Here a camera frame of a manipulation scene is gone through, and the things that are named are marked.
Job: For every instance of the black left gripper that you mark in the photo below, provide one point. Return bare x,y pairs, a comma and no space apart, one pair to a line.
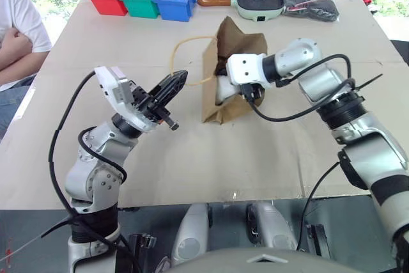
145,106

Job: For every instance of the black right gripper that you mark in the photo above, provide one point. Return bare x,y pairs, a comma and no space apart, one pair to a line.
253,92

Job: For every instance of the white plush toy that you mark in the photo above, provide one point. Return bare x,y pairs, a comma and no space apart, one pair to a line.
224,90

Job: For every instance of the brown paper bag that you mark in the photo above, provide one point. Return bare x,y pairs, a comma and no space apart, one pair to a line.
238,39

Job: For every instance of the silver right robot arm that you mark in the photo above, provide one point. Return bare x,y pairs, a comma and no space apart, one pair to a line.
367,132

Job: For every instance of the person's bare forearm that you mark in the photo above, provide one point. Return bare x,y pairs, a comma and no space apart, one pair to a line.
30,63

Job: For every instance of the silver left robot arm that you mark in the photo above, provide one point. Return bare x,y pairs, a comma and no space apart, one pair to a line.
96,186

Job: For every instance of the black plastic bag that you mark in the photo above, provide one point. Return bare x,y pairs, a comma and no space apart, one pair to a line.
311,6

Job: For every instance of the person's bare hand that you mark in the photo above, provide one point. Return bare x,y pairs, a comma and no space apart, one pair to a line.
16,46

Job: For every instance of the pale green electric pan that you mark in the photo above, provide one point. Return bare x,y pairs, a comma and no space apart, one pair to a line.
259,9

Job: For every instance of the blue plastic bin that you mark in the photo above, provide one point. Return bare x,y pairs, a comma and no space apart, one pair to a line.
174,6

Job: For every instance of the brown cardboard sheet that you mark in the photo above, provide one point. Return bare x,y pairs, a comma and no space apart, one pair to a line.
207,158

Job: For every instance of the black zip tie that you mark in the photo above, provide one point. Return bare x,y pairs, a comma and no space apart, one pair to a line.
367,82
57,226

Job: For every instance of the silver rounded robot shell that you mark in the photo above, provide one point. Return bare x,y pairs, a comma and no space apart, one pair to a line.
271,225
191,234

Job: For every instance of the person in white shirt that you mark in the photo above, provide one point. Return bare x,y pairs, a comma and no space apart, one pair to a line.
16,7

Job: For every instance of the grey robot torso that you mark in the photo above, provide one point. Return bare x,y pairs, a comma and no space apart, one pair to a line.
249,263

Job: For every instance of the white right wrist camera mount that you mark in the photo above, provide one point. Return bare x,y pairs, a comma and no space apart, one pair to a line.
247,68

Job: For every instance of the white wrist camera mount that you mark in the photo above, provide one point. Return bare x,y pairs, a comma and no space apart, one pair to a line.
110,86
247,68

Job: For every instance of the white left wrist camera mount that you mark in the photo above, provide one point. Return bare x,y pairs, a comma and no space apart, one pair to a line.
110,86

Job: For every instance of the black bracket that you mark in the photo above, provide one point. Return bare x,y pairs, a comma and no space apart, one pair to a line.
142,250
319,241

